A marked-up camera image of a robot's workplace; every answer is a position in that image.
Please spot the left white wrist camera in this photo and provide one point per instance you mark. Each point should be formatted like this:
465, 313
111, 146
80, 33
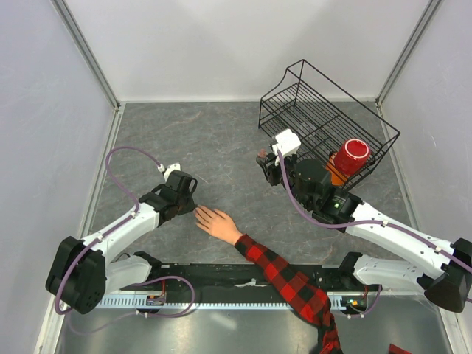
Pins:
169, 169

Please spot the orange cup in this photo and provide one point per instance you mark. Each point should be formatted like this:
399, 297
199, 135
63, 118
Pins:
337, 178

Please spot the red plaid sleeve forearm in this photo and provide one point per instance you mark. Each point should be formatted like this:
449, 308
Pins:
308, 301

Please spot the glitter red nail polish bottle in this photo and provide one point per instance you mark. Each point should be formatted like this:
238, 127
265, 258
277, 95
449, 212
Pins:
262, 153

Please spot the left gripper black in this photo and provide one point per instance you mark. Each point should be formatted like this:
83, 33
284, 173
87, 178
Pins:
189, 206

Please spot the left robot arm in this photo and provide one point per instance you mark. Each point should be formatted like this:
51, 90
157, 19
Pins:
84, 271

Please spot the white slotted cable duct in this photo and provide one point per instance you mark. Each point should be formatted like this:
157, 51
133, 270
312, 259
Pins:
245, 301

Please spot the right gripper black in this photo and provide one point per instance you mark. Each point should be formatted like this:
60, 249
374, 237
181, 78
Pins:
268, 164

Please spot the red mug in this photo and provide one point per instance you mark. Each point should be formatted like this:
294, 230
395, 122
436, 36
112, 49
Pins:
352, 156

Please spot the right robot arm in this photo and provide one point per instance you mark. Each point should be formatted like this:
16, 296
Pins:
438, 268

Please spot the black wire rack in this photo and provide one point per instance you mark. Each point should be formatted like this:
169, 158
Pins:
324, 115

